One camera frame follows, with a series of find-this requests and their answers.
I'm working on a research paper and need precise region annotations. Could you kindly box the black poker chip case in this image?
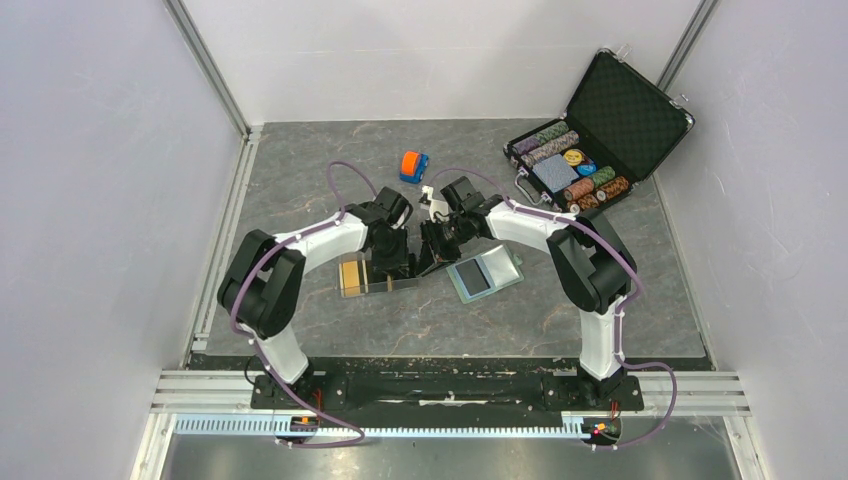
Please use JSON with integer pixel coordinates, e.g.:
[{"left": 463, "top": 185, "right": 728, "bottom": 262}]
[{"left": 503, "top": 48, "right": 695, "bottom": 212}]

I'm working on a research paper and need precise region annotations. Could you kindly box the clear tray with cards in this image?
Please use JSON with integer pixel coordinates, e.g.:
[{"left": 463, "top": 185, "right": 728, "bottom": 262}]
[{"left": 337, "top": 252, "right": 419, "bottom": 299}]

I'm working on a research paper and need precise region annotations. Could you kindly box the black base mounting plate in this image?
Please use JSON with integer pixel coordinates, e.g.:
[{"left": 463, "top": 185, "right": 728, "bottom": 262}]
[{"left": 250, "top": 357, "right": 645, "bottom": 428}]

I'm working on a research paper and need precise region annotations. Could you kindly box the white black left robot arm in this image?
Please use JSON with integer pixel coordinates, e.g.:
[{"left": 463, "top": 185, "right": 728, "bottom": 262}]
[{"left": 217, "top": 187, "right": 415, "bottom": 408}]

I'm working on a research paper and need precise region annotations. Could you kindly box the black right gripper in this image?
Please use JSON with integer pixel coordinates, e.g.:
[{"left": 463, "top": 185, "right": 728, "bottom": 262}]
[{"left": 416, "top": 213, "right": 471, "bottom": 277}]

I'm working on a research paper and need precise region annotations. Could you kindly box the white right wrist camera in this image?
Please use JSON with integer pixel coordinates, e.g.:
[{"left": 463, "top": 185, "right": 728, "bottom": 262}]
[{"left": 418, "top": 185, "right": 450, "bottom": 223}]

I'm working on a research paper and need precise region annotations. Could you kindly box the green card holder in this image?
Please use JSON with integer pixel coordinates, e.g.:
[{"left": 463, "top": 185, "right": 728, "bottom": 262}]
[{"left": 447, "top": 244, "right": 524, "bottom": 304}]

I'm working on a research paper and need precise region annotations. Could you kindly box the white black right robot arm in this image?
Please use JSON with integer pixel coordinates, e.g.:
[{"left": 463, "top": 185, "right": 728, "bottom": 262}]
[{"left": 416, "top": 176, "right": 636, "bottom": 408}]

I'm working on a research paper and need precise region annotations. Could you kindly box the blue orange card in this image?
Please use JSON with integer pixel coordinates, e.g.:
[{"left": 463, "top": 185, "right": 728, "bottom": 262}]
[{"left": 399, "top": 151, "right": 429, "bottom": 184}]

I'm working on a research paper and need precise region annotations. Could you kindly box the black credit card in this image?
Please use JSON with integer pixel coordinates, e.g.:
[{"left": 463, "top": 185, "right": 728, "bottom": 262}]
[{"left": 456, "top": 259, "right": 491, "bottom": 298}]

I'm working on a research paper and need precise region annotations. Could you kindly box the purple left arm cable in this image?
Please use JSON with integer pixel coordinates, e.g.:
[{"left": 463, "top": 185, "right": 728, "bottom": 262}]
[{"left": 229, "top": 161, "right": 379, "bottom": 450}]

